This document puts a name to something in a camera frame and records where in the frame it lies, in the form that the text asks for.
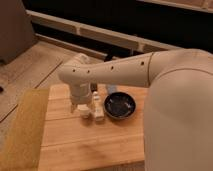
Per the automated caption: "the grey cabinet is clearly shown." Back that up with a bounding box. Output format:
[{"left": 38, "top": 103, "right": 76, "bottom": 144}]
[{"left": 0, "top": 0, "right": 37, "bottom": 63}]

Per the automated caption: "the blue sponge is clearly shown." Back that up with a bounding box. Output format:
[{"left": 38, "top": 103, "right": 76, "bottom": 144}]
[{"left": 106, "top": 85, "right": 117, "bottom": 94}]

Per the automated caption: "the dark ceramic bowl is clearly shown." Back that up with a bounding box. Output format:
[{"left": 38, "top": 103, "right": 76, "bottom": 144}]
[{"left": 103, "top": 92, "right": 136, "bottom": 120}]

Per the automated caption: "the wooden slat table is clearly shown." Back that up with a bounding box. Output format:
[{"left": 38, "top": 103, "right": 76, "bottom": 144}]
[{"left": 38, "top": 84, "right": 147, "bottom": 171}]

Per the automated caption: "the white cup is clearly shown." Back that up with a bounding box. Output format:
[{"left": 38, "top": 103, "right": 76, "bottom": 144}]
[{"left": 77, "top": 104, "right": 91, "bottom": 118}]

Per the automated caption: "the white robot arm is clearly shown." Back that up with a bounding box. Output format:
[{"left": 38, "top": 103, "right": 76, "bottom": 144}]
[{"left": 59, "top": 49, "right": 213, "bottom": 171}]

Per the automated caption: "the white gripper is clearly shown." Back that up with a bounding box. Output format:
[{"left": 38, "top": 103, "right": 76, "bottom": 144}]
[{"left": 69, "top": 53, "right": 91, "bottom": 112}]

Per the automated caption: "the yellow-green mat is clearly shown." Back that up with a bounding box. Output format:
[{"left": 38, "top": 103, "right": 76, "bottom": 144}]
[{"left": 0, "top": 89, "right": 49, "bottom": 171}]

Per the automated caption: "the black table leg bracket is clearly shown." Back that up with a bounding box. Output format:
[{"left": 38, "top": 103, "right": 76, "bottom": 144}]
[{"left": 104, "top": 54, "right": 114, "bottom": 62}]

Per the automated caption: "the dark brown block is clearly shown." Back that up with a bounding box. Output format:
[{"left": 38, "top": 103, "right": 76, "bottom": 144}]
[{"left": 90, "top": 83, "right": 98, "bottom": 92}]

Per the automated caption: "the small white bottle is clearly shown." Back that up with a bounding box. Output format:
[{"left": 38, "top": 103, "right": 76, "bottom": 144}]
[{"left": 93, "top": 91, "right": 104, "bottom": 121}]

